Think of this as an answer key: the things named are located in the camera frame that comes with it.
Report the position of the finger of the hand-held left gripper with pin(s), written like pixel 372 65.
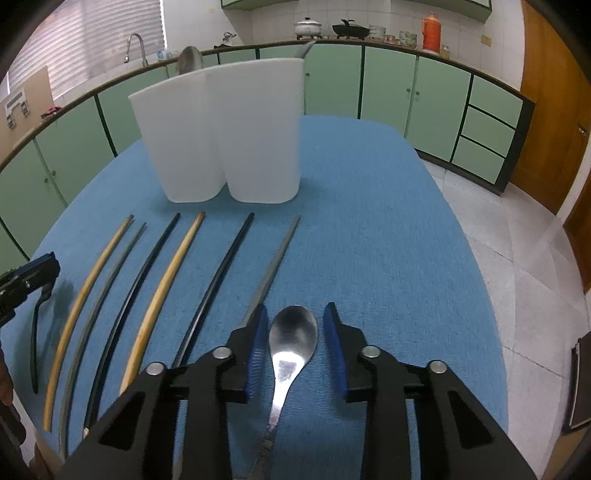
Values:
pixel 46 262
pixel 39 282

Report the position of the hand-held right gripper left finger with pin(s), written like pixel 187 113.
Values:
pixel 258 355

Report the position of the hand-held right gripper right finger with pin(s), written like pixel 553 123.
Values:
pixel 333 355

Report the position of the metal spoon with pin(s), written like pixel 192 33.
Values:
pixel 293 332
pixel 190 60

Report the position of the thin wooden chopstick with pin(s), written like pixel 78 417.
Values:
pixel 87 281

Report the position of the black plastic utensil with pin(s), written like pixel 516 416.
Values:
pixel 33 350

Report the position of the grey chopstick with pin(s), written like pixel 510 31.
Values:
pixel 276 265
pixel 78 346

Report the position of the black chopstick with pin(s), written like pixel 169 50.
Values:
pixel 210 290
pixel 118 330

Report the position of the thick wooden chopstick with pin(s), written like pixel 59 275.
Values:
pixel 153 307

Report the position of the cardboard box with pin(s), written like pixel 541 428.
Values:
pixel 23 115

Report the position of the red cloth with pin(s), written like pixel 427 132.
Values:
pixel 51 112

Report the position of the window blinds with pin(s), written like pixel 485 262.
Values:
pixel 83 41

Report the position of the chrome kitchen faucet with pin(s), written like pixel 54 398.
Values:
pixel 143 53

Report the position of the black cabinet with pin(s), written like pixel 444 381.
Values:
pixel 581 383

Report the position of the green kitchen base cabinets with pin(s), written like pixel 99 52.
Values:
pixel 388 87

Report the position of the metal kettle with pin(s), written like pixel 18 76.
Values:
pixel 227 39

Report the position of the small glass jar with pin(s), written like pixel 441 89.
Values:
pixel 444 51

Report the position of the black wok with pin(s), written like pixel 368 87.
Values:
pixel 351 31

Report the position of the patterned bowl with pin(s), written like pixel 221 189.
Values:
pixel 408 39

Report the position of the stack of bowls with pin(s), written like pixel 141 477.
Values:
pixel 377 33

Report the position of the silver cooking pot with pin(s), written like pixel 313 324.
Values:
pixel 308 28

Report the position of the orange thermos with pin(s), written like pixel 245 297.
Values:
pixel 431 32

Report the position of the wall light switch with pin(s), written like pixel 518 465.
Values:
pixel 485 40

